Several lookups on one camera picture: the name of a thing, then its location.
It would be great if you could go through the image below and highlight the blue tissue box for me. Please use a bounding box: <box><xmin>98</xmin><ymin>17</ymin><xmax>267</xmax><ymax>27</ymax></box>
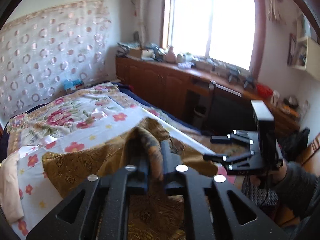
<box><xmin>63</xmin><ymin>79</ymin><xmax>84</xmax><ymax>91</ymax></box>

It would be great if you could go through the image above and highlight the circle-pattern sheer curtain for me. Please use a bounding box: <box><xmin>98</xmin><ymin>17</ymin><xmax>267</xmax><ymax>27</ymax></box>
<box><xmin>1</xmin><ymin>0</ymin><xmax>114</xmax><ymax>125</ymax></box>

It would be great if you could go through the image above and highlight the black dotted fabric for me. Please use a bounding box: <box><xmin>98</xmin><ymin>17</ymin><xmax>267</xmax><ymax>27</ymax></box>
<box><xmin>241</xmin><ymin>176</ymin><xmax>278</xmax><ymax>207</ymax></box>

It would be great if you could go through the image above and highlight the white bottle on cabinet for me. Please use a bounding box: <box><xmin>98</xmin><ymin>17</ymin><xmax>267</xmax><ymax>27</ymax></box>
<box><xmin>165</xmin><ymin>46</ymin><xmax>176</xmax><ymax>63</ymax></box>

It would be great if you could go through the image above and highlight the long wooden cabinet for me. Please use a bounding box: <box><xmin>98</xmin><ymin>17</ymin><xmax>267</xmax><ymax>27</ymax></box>
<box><xmin>115</xmin><ymin>56</ymin><xmax>301</xmax><ymax>138</ymax></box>

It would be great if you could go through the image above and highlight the white flower-print blanket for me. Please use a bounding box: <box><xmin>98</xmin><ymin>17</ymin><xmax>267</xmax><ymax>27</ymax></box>
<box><xmin>11</xmin><ymin>102</ymin><xmax>148</xmax><ymax>239</ymax></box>

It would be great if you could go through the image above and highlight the mustard patterned garment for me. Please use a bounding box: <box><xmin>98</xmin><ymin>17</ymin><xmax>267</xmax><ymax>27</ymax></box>
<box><xmin>42</xmin><ymin>118</ymin><xmax>218</xmax><ymax>239</ymax></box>

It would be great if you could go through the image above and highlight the floral bed quilt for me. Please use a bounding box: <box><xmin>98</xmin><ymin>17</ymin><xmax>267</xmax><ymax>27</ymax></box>
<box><xmin>1</xmin><ymin>82</ymin><xmax>209</xmax><ymax>159</ymax></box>

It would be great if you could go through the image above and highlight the white wall shelf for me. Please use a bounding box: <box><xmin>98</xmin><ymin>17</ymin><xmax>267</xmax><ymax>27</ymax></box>
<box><xmin>290</xmin><ymin>12</ymin><xmax>320</xmax><ymax>81</ymax></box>

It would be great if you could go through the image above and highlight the beige folded cloth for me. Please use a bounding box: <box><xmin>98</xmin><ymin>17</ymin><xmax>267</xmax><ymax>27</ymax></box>
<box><xmin>1</xmin><ymin>151</ymin><xmax>24</xmax><ymax>224</ymax></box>

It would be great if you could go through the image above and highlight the window with wooden frame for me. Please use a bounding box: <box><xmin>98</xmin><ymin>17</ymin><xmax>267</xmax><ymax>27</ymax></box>
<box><xmin>161</xmin><ymin>0</ymin><xmax>266</xmax><ymax>77</ymax></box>

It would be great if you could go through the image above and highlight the cardboard box on cabinet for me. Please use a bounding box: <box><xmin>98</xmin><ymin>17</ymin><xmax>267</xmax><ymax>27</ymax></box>
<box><xmin>128</xmin><ymin>48</ymin><xmax>154</xmax><ymax>59</ymax></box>

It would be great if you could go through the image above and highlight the right hand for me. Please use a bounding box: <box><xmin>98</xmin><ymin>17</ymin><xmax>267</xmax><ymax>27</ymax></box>
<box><xmin>257</xmin><ymin>161</ymin><xmax>287</xmax><ymax>189</ymax></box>

